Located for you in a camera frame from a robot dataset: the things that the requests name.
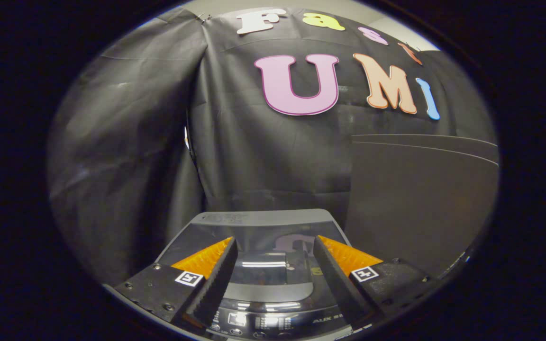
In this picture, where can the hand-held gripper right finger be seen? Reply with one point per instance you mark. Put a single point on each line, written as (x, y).
(337, 279)

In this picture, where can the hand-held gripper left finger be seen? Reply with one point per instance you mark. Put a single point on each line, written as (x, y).
(218, 274)

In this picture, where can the grey washing machine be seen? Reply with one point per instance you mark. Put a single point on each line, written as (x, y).
(273, 322)

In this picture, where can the beige cabinet with dark top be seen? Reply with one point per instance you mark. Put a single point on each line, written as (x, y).
(420, 199)

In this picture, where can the black backdrop cloth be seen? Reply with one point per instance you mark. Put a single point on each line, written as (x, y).
(126, 156)

